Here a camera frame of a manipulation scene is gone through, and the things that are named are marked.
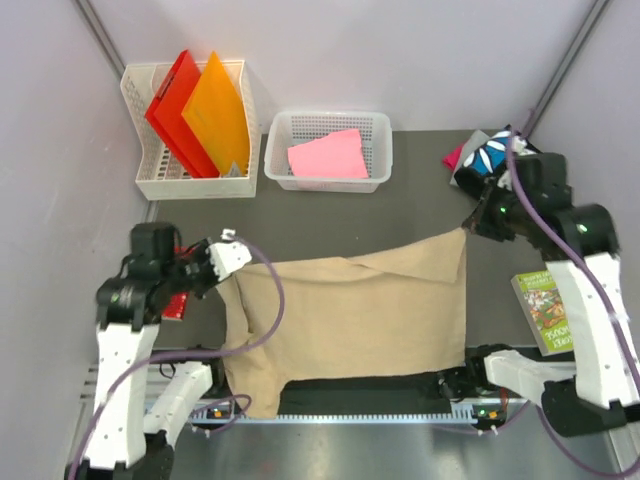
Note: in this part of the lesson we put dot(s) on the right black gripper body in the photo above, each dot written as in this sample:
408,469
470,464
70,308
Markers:
499,215

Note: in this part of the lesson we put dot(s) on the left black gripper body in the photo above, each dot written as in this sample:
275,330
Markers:
195,269

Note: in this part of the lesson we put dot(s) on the beige t shirt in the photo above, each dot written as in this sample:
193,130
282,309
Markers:
396,312

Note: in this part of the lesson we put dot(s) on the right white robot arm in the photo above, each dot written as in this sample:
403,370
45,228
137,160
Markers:
529,196

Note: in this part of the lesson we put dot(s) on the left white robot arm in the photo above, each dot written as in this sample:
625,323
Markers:
142,399

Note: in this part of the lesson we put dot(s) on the red illustrated book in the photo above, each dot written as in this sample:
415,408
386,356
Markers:
175,302

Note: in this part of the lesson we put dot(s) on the magenta folded t shirt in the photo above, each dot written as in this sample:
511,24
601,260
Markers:
455,158

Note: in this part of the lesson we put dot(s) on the grey folded t shirt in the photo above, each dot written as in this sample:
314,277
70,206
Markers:
476,140

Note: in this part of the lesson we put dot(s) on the green treehouse book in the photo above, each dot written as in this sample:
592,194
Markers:
542,305

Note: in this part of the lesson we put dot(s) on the white file organizer rack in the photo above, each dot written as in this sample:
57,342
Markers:
160,175

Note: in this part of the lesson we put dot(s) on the orange clip file folder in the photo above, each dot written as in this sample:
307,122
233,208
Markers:
215,114

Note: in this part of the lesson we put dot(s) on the red clip file folder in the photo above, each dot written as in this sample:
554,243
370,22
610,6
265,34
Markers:
164,114

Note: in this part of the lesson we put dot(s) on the white perforated plastic basket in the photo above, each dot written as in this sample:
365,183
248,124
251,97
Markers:
293,128

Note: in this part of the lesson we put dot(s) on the pink t shirt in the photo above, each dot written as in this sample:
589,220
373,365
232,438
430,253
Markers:
338,155

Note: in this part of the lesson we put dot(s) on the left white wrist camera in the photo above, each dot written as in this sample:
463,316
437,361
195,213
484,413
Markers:
228,255

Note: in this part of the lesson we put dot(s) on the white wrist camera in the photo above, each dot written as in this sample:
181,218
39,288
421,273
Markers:
228,255
521,146

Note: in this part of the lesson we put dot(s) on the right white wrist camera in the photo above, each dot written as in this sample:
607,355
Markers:
521,146

